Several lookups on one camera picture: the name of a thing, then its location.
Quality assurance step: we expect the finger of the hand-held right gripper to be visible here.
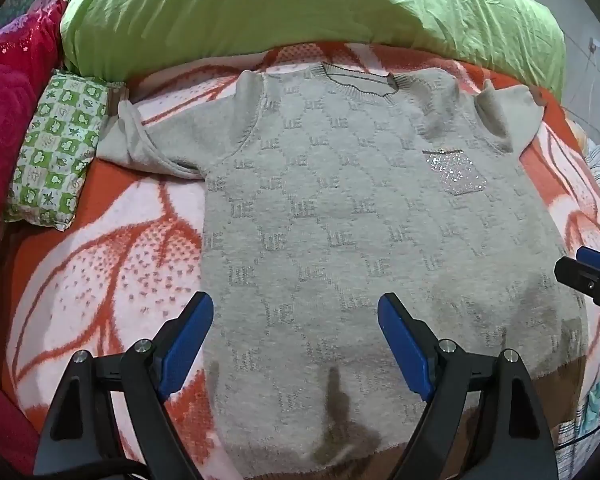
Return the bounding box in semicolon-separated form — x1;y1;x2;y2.
554;257;600;328
576;246;600;276

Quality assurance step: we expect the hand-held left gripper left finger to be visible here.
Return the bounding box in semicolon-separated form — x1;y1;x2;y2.
32;290;215;480

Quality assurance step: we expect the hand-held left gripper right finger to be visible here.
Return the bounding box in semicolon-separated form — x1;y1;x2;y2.
377;292;560;480

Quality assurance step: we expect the grey knitted sweater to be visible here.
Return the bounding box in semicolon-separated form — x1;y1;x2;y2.
96;61;589;479

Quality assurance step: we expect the orange and white blanket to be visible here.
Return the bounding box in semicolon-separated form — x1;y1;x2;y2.
0;42;600;480

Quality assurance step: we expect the person's dark red clothing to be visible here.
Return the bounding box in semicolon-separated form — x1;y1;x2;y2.
0;350;43;480

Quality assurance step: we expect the green and white patterned pillow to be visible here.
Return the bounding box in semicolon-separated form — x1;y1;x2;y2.
2;71;127;232

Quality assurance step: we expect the pink floral quilt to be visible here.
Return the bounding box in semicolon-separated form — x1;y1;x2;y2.
0;0;68;328

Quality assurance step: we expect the light green quilt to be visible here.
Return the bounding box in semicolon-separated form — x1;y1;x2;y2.
59;0;567;103

